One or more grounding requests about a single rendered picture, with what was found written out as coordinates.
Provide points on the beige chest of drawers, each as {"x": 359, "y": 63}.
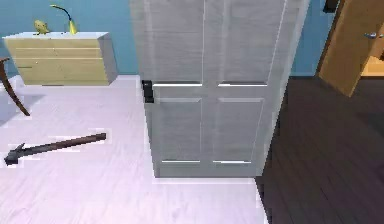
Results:
{"x": 60, "y": 60}

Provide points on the brown wooden room door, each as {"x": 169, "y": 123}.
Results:
{"x": 350, "y": 43}

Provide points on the white panelled room door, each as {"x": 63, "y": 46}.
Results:
{"x": 213, "y": 100}

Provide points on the yellow-green small figurine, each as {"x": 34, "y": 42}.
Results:
{"x": 40, "y": 27}

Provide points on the black wall switch box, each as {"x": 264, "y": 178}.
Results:
{"x": 331, "y": 5}

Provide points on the yellow desk lamp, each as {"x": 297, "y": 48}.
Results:
{"x": 71, "y": 26}

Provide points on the dark brown hammer-shaped tool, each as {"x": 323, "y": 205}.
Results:
{"x": 53, "y": 146}

